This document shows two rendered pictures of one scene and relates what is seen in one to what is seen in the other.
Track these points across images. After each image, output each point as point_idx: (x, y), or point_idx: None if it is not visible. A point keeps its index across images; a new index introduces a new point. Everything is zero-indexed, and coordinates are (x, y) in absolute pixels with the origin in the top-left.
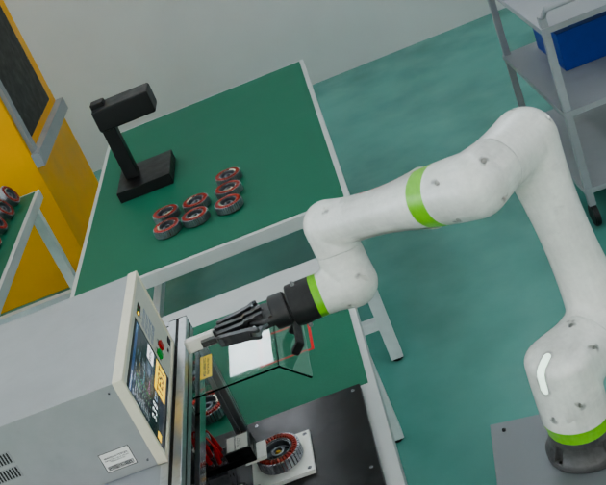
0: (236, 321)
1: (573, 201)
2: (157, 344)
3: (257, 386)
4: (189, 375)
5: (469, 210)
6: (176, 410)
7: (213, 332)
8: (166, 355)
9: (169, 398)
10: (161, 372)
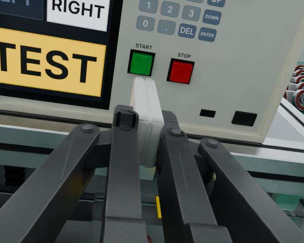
0: (174, 197)
1: None
2: (170, 55)
3: None
4: (155, 166)
5: None
6: None
7: (117, 109)
8: (183, 106)
9: (38, 107)
10: (81, 69)
